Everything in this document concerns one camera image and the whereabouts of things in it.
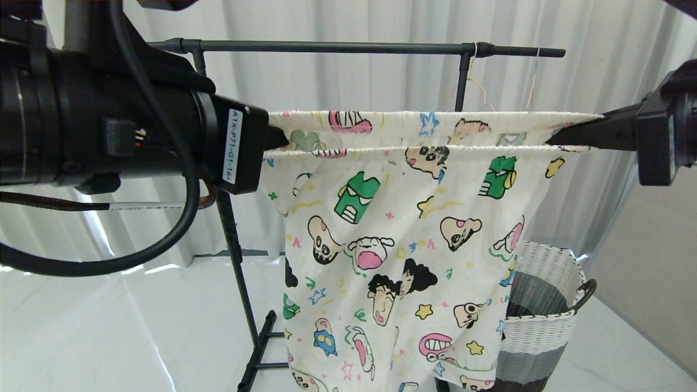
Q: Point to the pink clothes hanger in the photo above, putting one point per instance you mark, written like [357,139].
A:
[531,92]
[482,87]

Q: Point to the white laundry basket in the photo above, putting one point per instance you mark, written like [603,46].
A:
[550,261]

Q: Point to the cream printed garment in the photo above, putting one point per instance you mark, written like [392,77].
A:
[392,179]

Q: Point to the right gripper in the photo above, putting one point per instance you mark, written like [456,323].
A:
[653,141]

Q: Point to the black clothes rack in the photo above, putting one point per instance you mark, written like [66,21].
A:
[326,47]

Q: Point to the white curtain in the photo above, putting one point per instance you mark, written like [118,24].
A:
[354,76]

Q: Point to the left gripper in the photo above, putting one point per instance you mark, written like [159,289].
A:
[250,158]

